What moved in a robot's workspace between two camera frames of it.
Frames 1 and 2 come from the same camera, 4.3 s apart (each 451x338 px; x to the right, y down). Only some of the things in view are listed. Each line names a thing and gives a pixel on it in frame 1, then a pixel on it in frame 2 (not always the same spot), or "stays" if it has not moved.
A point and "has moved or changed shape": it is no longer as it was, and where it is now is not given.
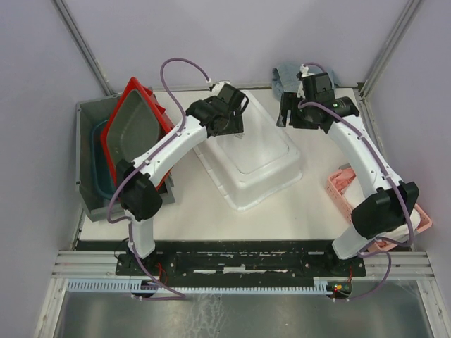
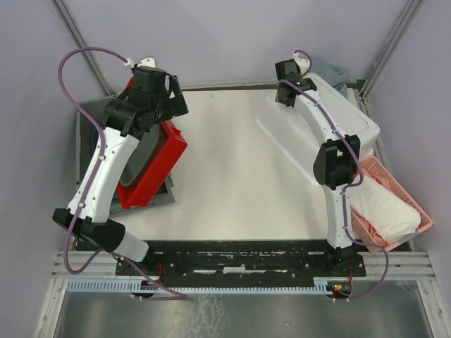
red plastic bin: (165, 126) has moved or changed shape
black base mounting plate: (249, 263) stays
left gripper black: (235, 126) -> (176, 105)
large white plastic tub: (247, 167) -> (294, 132)
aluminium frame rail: (88, 265) stays
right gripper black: (290, 101) -> (277, 100)
